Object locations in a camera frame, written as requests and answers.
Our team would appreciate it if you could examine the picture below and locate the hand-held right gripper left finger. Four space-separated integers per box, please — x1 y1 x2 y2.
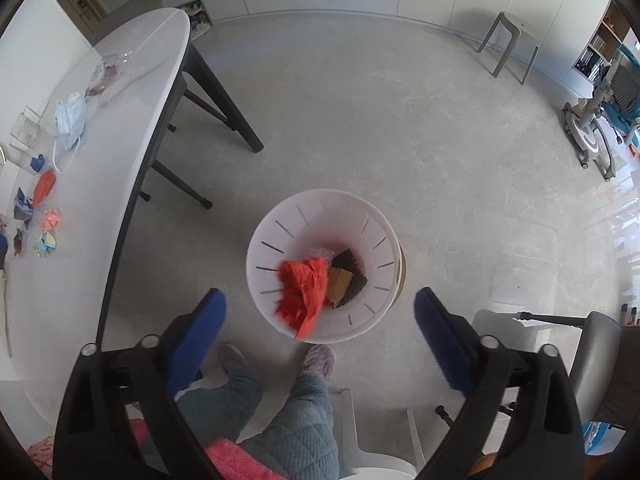
52 287 228 480

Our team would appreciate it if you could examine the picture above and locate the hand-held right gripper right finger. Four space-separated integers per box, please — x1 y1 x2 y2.
414 286 586 480

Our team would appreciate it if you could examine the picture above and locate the white slotted waste bin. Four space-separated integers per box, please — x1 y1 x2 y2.
246 188 405 345

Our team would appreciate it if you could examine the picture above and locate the yellow and blue paper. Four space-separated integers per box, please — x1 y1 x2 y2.
33 232 59 259

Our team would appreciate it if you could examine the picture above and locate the orange paper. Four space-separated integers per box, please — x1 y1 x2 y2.
32 168 57 202

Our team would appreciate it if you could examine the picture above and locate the dark blue paper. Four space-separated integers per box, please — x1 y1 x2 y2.
12 187 37 222

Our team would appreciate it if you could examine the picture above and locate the blue face mask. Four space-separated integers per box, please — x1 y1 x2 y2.
52 92 89 173

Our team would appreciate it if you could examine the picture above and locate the clear plastic bag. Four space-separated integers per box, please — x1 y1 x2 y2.
86 52 135 97

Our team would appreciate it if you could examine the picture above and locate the person's left slipper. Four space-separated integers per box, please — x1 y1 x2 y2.
218 342 247 377

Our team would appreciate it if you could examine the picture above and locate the person's slipper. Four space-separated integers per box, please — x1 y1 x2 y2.
218 342 247 377
298 343 337 379

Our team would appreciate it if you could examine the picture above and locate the person's left leg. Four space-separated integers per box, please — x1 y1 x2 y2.
175 365 264 447

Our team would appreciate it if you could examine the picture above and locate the person's leg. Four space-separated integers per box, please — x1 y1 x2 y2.
239 374 342 480
175 365 264 447

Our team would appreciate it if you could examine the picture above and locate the black corrugated sheet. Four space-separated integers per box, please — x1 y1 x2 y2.
330 249 370 308

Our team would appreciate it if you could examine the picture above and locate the brown cardboard piece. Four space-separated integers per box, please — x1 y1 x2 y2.
325 266 353 306

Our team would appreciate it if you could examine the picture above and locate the person's right slipper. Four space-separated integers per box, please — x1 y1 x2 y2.
298 343 337 379

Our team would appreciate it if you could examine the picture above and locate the white plastic chair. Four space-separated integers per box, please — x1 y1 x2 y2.
330 386 427 480

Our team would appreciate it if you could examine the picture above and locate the pink fleece garment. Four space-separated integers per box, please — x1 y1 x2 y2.
27 416 287 480

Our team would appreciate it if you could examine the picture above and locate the person's right leg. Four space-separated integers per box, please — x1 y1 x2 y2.
239 374 342 480

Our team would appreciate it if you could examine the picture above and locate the grey office chair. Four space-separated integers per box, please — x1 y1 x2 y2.
517 310 640 432

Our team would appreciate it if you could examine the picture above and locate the black table leg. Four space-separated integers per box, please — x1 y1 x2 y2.
186 40 265 154

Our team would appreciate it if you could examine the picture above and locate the clear acrylic box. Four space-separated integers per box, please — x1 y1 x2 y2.
9 106 52 162

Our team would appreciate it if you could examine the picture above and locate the shoe shelf niche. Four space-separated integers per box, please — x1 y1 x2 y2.
177 0 215 37

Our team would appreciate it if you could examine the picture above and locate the grey stool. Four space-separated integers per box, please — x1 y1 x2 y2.
476 10 542 86

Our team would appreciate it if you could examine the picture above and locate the bookshelf with books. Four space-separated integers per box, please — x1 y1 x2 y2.
574 0 632 82

